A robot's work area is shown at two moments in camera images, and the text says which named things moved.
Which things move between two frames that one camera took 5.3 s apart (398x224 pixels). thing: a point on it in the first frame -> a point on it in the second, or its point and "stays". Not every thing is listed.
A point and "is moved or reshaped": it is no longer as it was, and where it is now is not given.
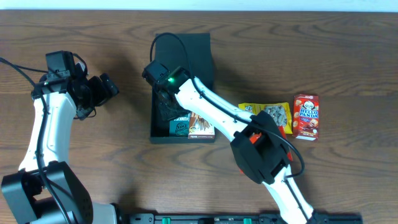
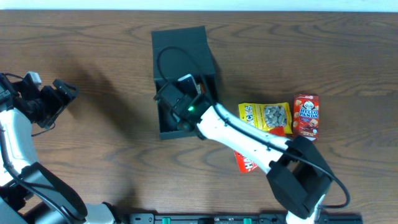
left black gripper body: [94, 94] -> [46, 105]
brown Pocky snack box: [199, 128] is moved or reshaped
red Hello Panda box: [305, 124] stays
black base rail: [242, 218] stays
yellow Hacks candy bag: [280, 111] stays
